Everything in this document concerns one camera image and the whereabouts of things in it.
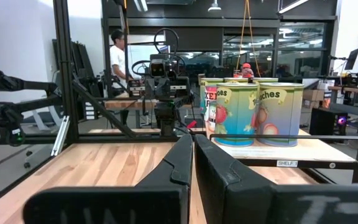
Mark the cardboard box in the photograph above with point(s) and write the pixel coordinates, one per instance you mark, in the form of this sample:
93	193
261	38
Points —
312	95

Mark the white mixed fruit can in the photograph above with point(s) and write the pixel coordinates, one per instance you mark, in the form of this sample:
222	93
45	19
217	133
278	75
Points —
210	118

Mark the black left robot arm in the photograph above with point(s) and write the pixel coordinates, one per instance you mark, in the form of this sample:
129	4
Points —
166	121

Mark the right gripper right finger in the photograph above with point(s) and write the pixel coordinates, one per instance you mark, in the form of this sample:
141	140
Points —
228	193

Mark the small red clamp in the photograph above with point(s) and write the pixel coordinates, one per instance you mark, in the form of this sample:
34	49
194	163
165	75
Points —
192	124

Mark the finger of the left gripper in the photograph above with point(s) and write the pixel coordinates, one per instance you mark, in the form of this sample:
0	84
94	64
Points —
163	88
151	88

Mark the pendant ceiling lamp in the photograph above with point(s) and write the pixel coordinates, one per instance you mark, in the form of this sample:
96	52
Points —
214	7

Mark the black computer tower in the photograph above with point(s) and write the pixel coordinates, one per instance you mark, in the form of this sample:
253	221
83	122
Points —
328	124

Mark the wooden workbench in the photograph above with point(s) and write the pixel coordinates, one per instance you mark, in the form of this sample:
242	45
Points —
120	104

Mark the black computer monitor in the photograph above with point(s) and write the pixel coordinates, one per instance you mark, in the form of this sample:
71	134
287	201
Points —
352	59

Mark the teal can pink fruit print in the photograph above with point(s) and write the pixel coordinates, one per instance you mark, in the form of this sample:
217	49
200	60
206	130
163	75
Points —
266	80

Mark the blue-green tomatoes can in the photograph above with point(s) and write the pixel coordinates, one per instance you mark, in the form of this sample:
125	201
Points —
235	124

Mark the green oranges can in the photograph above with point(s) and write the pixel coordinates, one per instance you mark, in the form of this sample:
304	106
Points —
211	81

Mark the blue-green peaches can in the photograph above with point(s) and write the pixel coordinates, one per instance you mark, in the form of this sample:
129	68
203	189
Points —
281	118

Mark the person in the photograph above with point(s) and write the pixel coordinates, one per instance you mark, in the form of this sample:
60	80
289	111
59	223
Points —
246	70
117	59

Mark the white shelf label sticker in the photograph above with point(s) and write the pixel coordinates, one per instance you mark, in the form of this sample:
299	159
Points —
287	163

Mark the silver aluminium extrusion bar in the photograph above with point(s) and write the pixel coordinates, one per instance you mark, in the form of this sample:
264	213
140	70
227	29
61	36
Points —
61	133

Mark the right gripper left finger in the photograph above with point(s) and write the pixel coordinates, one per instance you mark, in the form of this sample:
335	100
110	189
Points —
172	180

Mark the wooden shelf black metal frame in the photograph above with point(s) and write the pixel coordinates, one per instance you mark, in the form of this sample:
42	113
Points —
291	152

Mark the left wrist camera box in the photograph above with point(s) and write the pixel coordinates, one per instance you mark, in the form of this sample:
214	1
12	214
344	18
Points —
158	68

